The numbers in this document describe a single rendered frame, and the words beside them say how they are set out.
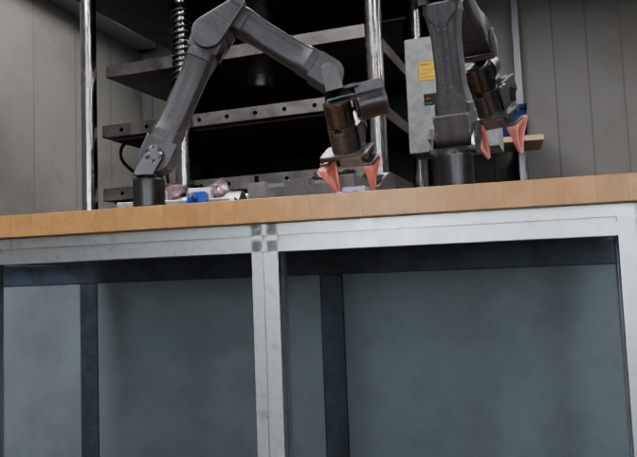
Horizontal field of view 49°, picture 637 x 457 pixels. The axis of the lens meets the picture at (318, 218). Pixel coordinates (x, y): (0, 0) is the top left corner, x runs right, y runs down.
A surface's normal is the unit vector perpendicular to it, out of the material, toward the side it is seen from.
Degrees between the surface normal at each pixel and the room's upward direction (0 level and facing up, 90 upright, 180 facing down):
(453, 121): 104
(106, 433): 90
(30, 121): 90
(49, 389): 90
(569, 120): 90
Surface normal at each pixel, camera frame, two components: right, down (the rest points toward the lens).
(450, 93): -0.42, 0.19
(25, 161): 0.97, -0.06
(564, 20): -0.26, -0.07
